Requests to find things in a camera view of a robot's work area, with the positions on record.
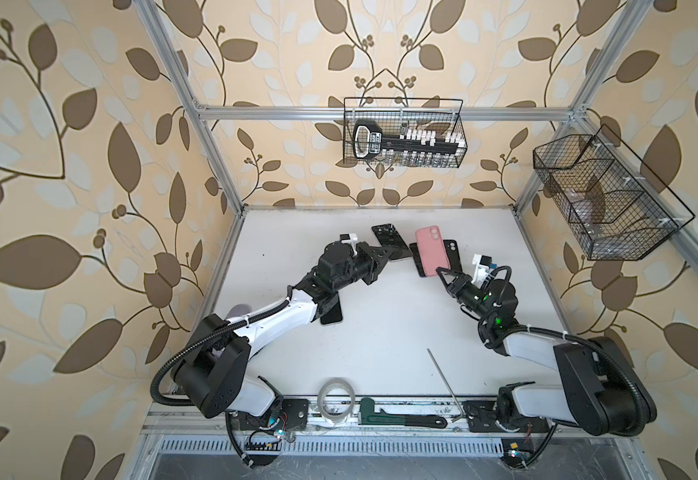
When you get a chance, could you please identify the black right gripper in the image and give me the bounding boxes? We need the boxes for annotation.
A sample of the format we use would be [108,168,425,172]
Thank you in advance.
[438,266,494,326]

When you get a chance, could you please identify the pink phone case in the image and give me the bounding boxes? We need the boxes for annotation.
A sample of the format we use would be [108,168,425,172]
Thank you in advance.
[415,226,450,277]

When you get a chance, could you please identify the black phone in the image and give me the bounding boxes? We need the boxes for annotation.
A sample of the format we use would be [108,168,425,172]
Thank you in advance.
[409,242,427,278]
[319,294,343,325]

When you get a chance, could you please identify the black phone case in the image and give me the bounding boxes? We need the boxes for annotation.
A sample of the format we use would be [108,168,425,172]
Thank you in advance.
[444,239,463,272]

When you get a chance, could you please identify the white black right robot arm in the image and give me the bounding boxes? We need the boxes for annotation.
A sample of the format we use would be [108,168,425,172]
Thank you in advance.
[436,266,658,469]

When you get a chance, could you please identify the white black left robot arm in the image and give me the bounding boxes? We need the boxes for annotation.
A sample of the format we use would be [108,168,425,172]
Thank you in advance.
[150,234,394,438]

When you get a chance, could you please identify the black socket set holder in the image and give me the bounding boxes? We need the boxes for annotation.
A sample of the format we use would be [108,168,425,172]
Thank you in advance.
[350,120,467,165]

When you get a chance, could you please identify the clear tape roll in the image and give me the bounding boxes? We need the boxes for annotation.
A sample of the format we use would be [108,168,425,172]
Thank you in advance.
[317,378,356,426]

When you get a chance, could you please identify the grey fabric pouch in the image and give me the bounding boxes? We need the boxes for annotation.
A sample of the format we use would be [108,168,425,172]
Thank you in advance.
[225,304,252,323]

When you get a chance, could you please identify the thin metal rod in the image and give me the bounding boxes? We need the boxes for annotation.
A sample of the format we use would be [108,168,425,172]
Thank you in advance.
[426,348,467,423]

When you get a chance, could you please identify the green black pipe wrench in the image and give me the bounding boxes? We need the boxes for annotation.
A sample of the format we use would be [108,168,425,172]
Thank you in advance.
[359,397,448,429]

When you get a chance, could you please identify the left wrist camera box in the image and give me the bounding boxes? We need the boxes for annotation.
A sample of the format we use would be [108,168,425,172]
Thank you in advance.
[339,233,359,247]

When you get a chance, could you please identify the black wire basket back wall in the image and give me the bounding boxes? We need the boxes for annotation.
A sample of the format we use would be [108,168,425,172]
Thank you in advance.
[343,96,468,169]

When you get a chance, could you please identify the black wire basket wall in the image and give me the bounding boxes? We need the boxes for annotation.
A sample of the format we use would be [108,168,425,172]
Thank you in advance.
[343,96,468,169]
[533,124,696,261]

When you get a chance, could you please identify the black wire basket right wall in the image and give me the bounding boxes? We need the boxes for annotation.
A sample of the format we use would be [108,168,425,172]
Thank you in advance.
[533,124,696,261]

